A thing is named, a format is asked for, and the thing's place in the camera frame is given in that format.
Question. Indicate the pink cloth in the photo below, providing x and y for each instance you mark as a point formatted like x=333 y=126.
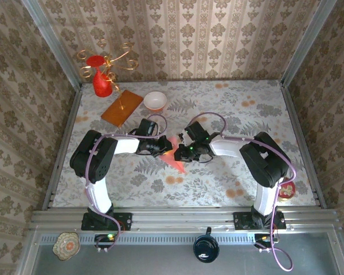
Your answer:
x=176 y=164

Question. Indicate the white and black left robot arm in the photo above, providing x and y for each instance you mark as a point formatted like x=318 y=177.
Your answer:
x=100 y=197

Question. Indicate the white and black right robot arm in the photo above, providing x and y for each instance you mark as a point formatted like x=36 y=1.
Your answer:
x=265 y=197

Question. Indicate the floral patterned table cover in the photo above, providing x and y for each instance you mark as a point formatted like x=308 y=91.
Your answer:
x=189 y=194

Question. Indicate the white bowl with orange outside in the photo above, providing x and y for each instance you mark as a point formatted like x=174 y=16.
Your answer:
x=154 y=98

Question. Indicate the brown wooden board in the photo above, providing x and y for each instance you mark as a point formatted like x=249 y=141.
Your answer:
x=114 y=116

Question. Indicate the red wine glass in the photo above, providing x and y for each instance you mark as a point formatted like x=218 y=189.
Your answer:
x=100 y=88

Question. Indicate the dark blue mug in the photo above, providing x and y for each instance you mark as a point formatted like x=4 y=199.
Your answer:
x=205 y=249

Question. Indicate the red round floral dish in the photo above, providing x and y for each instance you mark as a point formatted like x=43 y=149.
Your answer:
x=286 y=190

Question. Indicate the grey metal shelf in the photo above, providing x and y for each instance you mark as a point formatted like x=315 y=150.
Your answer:
x=149 y=262

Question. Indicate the scalloped floral small dish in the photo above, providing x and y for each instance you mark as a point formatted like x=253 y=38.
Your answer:
x=66 y=246

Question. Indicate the aluminium front frame rail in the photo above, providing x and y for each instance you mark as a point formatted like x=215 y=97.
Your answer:
x=183 y=217

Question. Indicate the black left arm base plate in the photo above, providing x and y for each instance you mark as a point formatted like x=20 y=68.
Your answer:
x=126 y=220

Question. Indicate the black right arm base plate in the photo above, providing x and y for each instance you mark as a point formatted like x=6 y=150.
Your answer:
x=239 y=222

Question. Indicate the aluminium side rail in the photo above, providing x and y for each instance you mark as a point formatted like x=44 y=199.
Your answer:
x=293 y=114
x=71 y=114

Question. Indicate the aluminium frame post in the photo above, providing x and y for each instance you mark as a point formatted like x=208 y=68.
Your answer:
x=54 y=48
x=306 y=46

